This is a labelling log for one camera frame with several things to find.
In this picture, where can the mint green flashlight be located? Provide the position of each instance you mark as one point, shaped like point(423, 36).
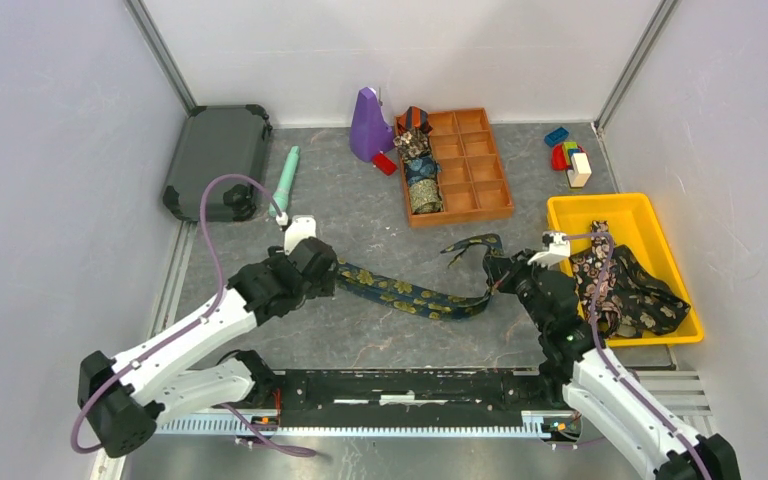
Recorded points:
point(282, 192)

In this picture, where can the orange navy striped rolled tie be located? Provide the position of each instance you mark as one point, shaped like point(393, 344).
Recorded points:
point(414, 118)

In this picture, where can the orange wooden compartment tray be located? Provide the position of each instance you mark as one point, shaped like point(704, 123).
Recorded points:
point(472, 181)

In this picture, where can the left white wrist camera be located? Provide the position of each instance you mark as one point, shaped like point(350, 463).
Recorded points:
point(295, 229)

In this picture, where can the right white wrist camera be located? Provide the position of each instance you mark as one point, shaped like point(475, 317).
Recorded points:
point(556, 248)

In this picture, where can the pink floral dark tie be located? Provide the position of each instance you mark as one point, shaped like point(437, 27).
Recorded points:
point(586, 266)

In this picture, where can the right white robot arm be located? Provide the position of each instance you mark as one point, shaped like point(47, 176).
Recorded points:
point(580, 370)

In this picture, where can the yellow plastic bin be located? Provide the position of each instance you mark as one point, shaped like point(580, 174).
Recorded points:
point(632, 222)

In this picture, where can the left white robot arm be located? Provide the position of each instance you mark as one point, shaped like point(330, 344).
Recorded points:
point(125, 398)

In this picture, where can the purple metronome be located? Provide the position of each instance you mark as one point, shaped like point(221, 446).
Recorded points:
point(370, 134)

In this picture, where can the brown floral rolled tie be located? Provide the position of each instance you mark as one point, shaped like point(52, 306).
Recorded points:
point(412, 144)

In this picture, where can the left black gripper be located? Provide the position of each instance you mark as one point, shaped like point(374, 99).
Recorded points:
point(324, 287)

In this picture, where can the blue patterned rolled tie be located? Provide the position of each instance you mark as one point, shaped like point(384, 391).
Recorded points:
point(419, 169)

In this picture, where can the red block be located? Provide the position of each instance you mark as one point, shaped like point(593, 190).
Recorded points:
point(384, 164)

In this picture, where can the black gold floral tie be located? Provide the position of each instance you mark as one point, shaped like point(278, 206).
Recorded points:
point(637, 302)

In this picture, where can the olive gold rolled tie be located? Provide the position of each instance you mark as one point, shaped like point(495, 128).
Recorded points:
point(424, 197)

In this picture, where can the navy yellow floral tie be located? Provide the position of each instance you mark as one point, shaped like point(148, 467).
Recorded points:
point(417, 300)

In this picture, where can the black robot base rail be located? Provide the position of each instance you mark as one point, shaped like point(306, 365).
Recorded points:
point(405, 398)

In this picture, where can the colourful toy block stack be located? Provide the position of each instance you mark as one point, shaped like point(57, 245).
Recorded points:
point(561, 155)

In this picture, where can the dark green hard case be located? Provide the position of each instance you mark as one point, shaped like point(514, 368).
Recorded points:
point(215, 141)

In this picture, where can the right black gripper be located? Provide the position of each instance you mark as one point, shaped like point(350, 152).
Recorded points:
point(517, 264)

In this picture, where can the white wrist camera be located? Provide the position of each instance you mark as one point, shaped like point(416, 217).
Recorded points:
point(295, 229)
point(556, 248)

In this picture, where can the blue toy brick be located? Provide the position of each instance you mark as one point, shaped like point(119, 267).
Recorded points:
point(556, 136)

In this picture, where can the white toy block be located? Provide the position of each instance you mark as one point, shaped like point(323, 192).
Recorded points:
point(580, 171)

